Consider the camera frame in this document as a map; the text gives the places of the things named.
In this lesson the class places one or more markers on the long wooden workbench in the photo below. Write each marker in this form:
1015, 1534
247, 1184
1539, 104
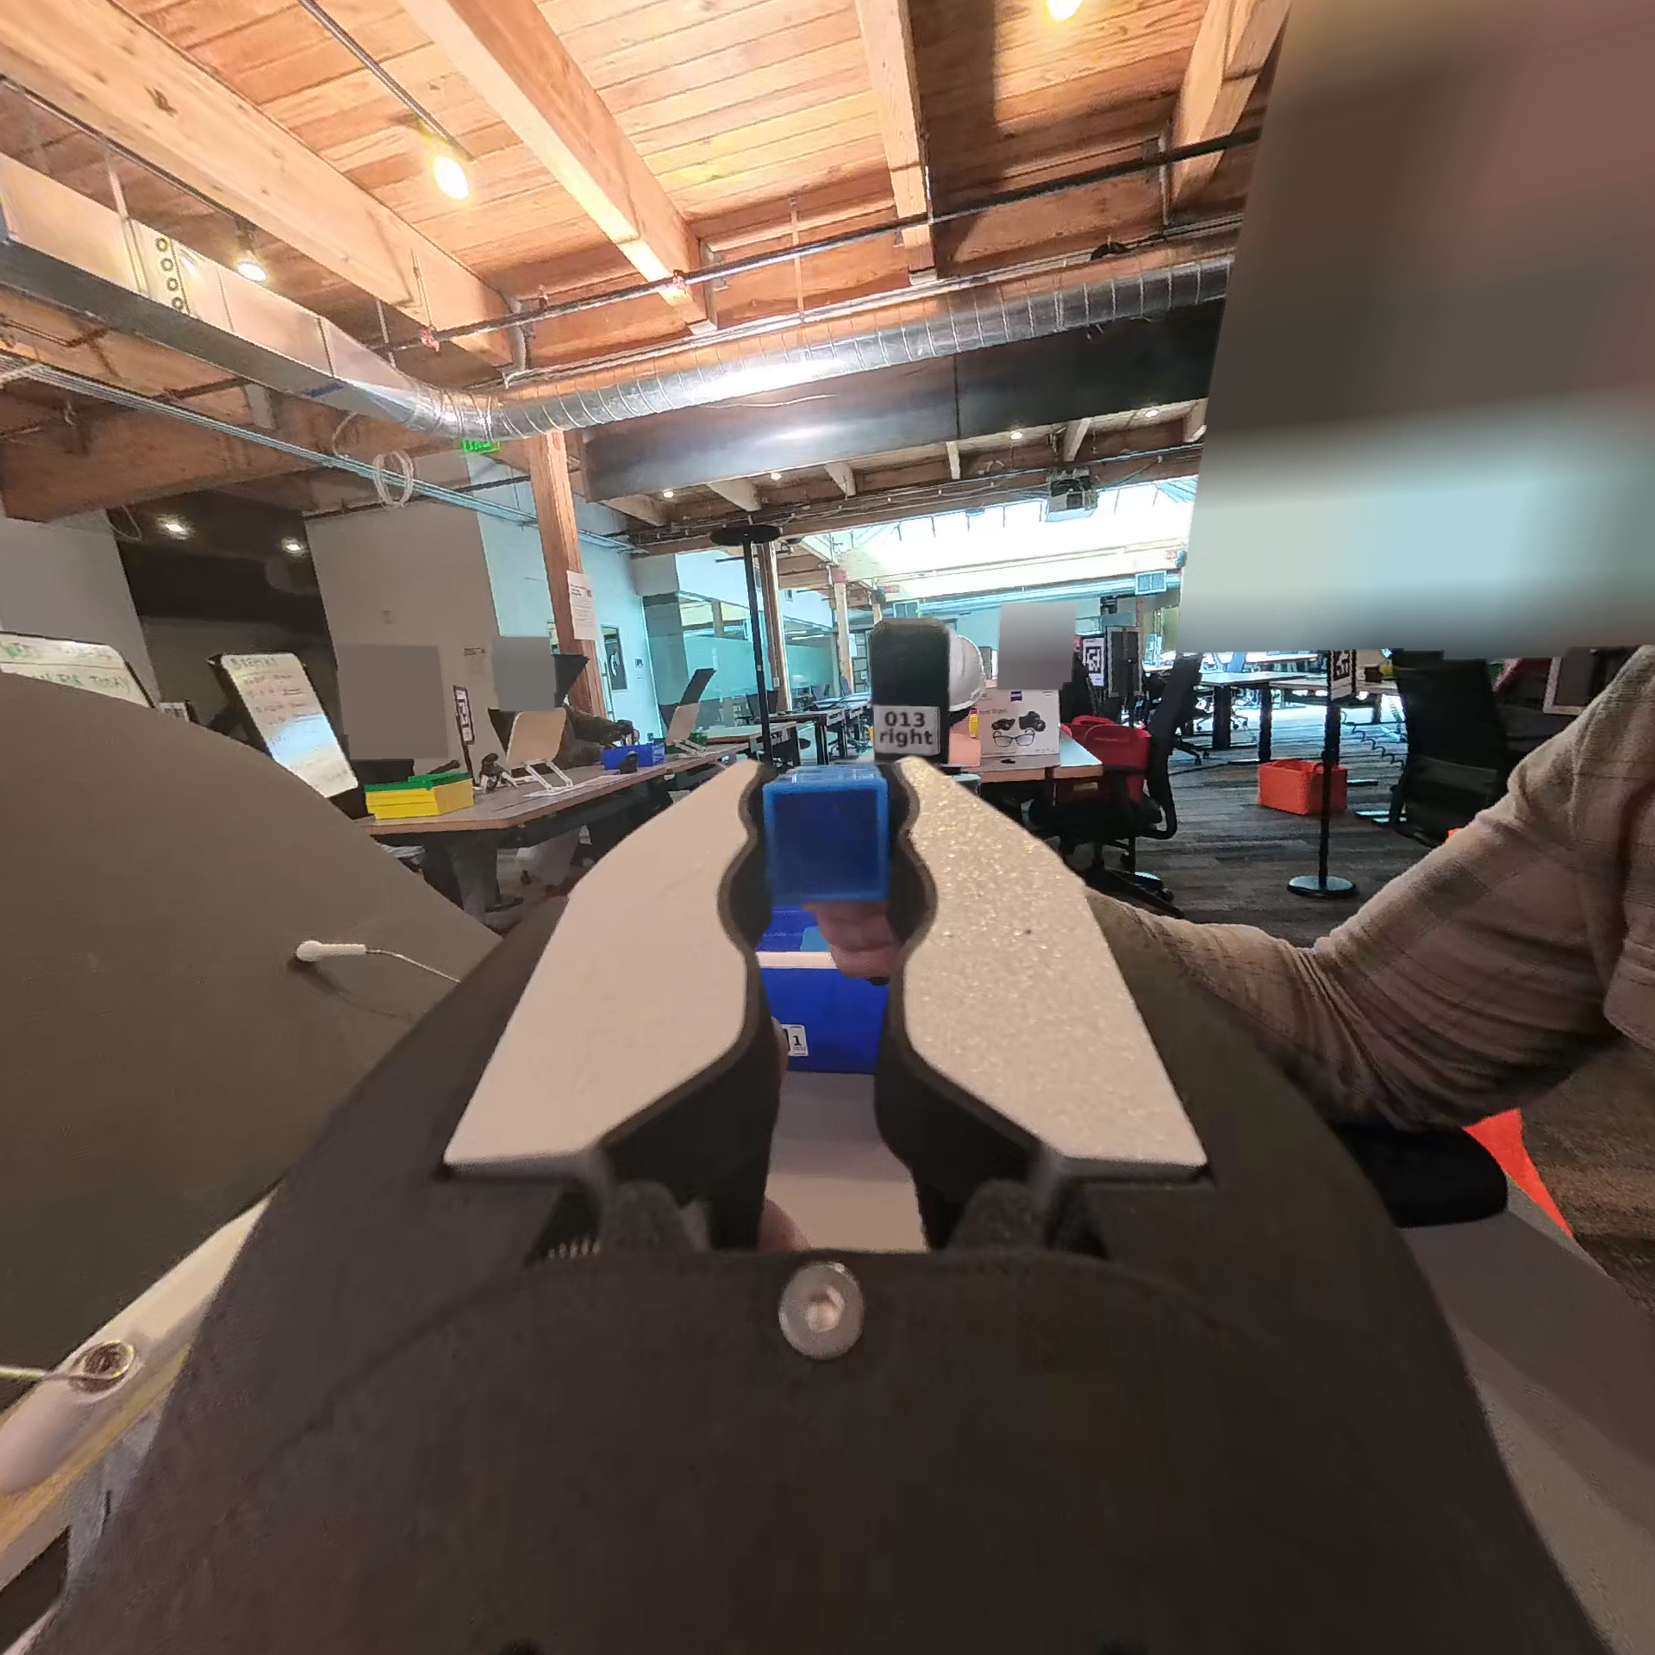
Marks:
519, 801

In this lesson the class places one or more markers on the orange traffic cone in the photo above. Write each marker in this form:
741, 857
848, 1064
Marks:
1514, 1164

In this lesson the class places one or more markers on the blue plastic bin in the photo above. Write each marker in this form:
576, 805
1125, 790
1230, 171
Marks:
828, 995

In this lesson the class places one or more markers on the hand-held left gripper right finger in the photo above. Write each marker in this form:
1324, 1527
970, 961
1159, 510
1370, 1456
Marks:
1035, 1034

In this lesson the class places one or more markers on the person's right hand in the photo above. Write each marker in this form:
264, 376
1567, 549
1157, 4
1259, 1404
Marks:
859, 935

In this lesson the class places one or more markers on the whiteboard easel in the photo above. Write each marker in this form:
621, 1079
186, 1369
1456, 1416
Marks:
286, 719
73, 668

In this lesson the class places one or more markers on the black swivel chair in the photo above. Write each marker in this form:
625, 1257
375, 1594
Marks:
1125, 762

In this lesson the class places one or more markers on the ceiling spot lamp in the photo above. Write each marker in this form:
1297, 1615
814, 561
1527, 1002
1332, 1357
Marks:
452, 175
251, 264

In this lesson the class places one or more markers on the red floor container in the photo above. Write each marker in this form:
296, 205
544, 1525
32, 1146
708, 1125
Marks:
1301, 786

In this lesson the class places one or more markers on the silver ceiling duct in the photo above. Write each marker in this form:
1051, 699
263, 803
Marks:
777, 362

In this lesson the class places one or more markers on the long blue rectangular bar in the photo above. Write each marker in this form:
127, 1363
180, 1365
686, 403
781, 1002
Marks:
828, 833

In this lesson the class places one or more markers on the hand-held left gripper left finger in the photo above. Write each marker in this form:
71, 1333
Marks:
609, 1034

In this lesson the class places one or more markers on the wooden ceiling post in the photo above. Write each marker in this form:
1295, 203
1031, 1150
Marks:
564, 595

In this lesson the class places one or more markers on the black backdrop board stand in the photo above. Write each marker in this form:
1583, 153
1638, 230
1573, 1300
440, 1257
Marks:
156, 983

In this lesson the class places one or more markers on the yellow plastic bin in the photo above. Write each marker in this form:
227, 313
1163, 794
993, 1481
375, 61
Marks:
420, 800

